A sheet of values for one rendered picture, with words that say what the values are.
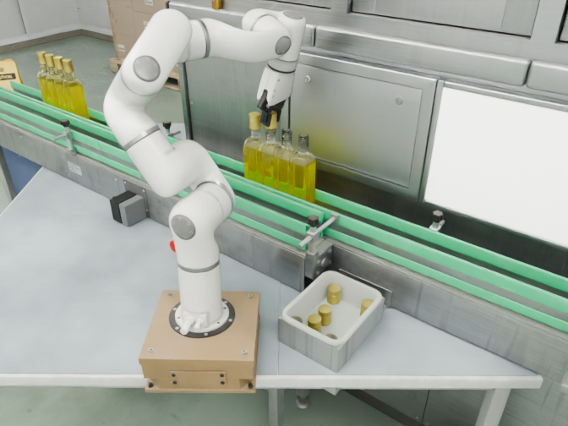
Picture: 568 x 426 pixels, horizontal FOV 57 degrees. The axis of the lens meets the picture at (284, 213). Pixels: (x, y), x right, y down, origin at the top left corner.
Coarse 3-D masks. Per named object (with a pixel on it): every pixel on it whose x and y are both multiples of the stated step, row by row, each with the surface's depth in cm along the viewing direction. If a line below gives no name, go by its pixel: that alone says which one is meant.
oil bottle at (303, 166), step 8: (296, 152) 142; (296, 160) 141; (304, 160) 140; (312, 160) 142; (296, 168) 142; (304, 168) 140; (312, 168) 143; (296, 176) 143; (304, 176) 142; (312, 176) 144; (296, 184) 145; (304, 184) 143; (312, 184) 146; (296, 192) 146; (304, 192) 144; (312, 192) 147; (312, 200) 149
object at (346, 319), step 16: (336, 272) 138; (320, 288) 136; (352, 288) 135; (368, 288) 132; (288, 304) 127; (304, 304) 132; (320, 304) 137; (336, 304) 137; (352, 304) 137; (288, 320) 123; (304, 320) 132; (336, 320) 132; (352, 320) 132; (320, 336) 118
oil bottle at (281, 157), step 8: (280, 152) 144; (288, 152) 143; (280, 160) 145; (288, 160) 143; (280, 168) 146; (288, 168) 145; (280, 176) 147; (288, 176) 146; (280, 184) 149; (288, 184) 147; (288, 192) 149
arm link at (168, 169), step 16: (144, 144) 103; (160, 144) 105; (176, 144) 111; (192, 144) 113; (144, 160) 104; (160, 160) 104; (176, 160) 106; (192, 160) 110; (208, 160) 114; (144, 176) 106; (160, 176) 105; (176, 176) 105; (192, 176) 110; (208, 176) 115; (160, 192) 106; (176, 192) 107
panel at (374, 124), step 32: (320, 64) 141; (352, 64) 135; (320, 96) 146; (352, 96) 140; (384, 96) 134; (416, 96) 129; (512, 96) 114; (320, 128) 151; (352, 128) 144; (384, 128) 138; (416, 128) 132; (320, 160) 156; (352, 160) 149; (384, 160) 142; (416, 160) 136; (416, 192) 140
